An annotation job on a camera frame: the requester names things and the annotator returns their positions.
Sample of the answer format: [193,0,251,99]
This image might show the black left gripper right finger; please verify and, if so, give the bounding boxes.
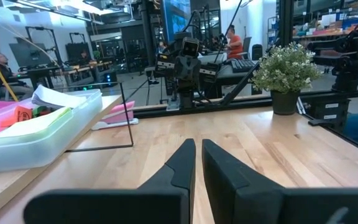
[202,139,285,224]

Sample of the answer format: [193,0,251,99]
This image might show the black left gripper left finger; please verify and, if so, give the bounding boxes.
[138,139,197,224]

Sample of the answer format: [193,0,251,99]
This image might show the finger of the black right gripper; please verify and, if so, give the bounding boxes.
[175,56,189,93]
[188,56,202,93]

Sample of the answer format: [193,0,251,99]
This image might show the periwinkle sticky note pad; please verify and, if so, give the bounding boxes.
[31,83,88,110]

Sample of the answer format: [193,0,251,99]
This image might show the green eraser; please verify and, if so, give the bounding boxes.
[32,105,48,118]

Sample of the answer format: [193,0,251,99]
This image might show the green sticky note pad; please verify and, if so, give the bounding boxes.
[0,106,74,140]

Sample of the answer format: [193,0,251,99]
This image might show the orange eraser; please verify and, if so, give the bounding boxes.
[0,105,33,128]

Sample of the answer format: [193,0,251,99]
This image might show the black desk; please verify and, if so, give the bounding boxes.
[197,52,262,98]

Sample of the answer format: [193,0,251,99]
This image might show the black keyboard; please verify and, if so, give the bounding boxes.
[230,58,258,74]

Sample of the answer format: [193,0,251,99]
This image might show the person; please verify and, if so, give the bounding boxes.
[0,52,34,101]
[224,24,245,60]

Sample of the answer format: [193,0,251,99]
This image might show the black office chair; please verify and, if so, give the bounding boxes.
[241,36,253,60]

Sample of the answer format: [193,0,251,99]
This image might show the black pillar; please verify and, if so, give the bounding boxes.
[138,0,157,67]

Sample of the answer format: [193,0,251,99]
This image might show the pink marker box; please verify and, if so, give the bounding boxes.
[91,100,140,131]

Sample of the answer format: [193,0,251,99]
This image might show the potted plant white flowers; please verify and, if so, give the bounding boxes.
[249,42,323,116]

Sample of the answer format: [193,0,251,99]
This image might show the black monitor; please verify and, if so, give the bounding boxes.
[9,42,53,68]
[65,42,92,63]

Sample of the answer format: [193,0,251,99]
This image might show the black equipment box white labels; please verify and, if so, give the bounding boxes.
[300,90,358,133]

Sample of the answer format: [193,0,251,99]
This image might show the storage shelf with boxes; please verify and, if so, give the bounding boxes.
[292,0,358,40]

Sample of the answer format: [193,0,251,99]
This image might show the clear plastic box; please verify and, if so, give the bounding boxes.
[0,88,104,175]

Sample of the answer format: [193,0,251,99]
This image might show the wooden shelf riser black legs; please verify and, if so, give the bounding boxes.
[0,81,135,224]

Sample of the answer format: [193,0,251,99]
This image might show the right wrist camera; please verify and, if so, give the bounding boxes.
[180,36,201,58]

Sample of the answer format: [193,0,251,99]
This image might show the blue wall panel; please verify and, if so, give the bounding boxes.
[162,0,192,35]

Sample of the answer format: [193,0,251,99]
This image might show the yellow cable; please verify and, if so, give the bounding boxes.
[0,39,20,102]

